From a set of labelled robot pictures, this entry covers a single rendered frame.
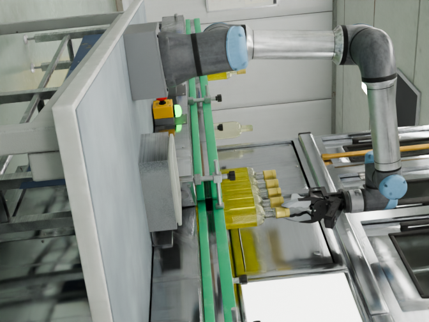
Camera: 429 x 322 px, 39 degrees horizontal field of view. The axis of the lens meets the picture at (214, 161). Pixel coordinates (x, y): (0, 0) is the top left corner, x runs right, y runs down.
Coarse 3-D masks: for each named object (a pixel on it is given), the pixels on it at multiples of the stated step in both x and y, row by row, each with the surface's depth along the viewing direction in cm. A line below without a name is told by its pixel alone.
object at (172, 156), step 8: (168, 144) 169; (168, 152) 165; (168, 160) 162; (176, 160) 178; (176, 168) 179; (176, 176) 181; (176, 184) 182; (176, 192) 164; (176, 200) 165; (176, 208) 167; (176, 216) 169
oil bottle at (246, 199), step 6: (222, 198) 198; (228, 198) 198; (234, 198) 198; (240, 198) 197; (246, 198) 197; (252, 198) 197; (258, 198) 197; (228, 204) 195; (234, 204) 195; (240, 204) 195
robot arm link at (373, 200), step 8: (368, 192) 193; (376, 192) 191; (368, 200) 192; (376, 200) 192; (384, 200) 192; (392, 200) 192; (368, 208) 193; (376, 208) 193; (384, 208) 194; (392, 208) 195
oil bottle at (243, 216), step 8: (224, 208) 193; (232, 208) 193; (240, 208) 192; (248, 208) 192; (256, 208) 192; (232, 216) 190; (240, 216) 190; (248, 216) 190; (256, 216) 190; (264, 216) 192; (232, 224) 191; (240, 224) 192; (248, 224) 192; (256, 224) 192
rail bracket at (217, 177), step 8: (216, 160) 183; (216, 168) 184; (200, 176) 186; (208, 176) 185; (216, 176) 185; (224, 176) 185; (232, 176) 185; (200, 184) 185; (216, 184) 187; (216, 208) 190
